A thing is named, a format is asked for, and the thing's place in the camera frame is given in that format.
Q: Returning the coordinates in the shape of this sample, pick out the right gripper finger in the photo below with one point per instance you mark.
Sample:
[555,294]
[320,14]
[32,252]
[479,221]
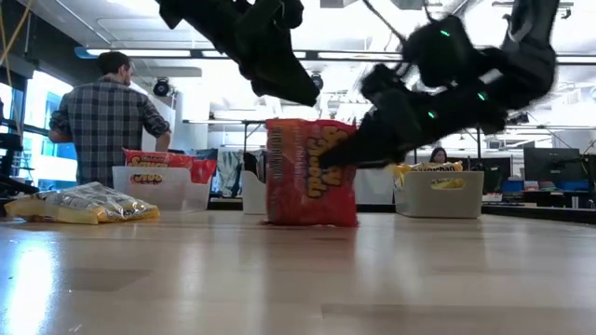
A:
[361,137]
[379,151]

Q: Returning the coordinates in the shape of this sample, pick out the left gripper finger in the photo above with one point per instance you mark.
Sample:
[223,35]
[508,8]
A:
[279,86]
[298,76]

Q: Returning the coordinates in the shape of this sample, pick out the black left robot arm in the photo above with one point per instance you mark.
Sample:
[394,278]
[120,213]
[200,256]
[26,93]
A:
[209,14]

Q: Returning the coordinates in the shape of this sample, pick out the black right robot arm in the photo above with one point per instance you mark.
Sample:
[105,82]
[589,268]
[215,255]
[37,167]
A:
[521,56]

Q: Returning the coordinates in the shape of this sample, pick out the black round ceiling lamp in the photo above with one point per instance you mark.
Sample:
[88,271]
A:
[161,87]
[319,79]

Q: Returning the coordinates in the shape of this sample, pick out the white draped cloth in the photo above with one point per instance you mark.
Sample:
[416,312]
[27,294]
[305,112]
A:
[375,186]

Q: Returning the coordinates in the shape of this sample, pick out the person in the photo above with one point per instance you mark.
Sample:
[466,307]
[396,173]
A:
[440,155]
[107,121]

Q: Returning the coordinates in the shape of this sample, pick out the grey plastic bin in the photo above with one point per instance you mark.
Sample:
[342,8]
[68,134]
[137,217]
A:
[442,202]

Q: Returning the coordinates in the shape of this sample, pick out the black ceiling spotlight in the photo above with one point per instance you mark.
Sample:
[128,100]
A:
[517,118]

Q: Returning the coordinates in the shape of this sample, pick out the pale patterned cloth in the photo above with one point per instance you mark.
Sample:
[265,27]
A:
[228,172]

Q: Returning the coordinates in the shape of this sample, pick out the long ceiling light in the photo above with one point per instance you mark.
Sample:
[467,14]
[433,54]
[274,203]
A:
[163,53]

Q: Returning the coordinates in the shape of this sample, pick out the white plastic bin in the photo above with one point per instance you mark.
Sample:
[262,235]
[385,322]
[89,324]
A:
[253,195]

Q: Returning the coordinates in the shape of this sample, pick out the black monitor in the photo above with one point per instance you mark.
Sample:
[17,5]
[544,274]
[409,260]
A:
[551,165]

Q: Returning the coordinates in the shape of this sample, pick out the clear plastic bin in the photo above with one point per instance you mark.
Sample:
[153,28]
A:
[186,195]

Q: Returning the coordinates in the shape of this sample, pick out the large window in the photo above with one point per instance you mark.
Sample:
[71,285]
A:
[37,153]

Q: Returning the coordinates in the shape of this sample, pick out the dark side shelf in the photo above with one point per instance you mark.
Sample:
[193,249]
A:
[9,163]

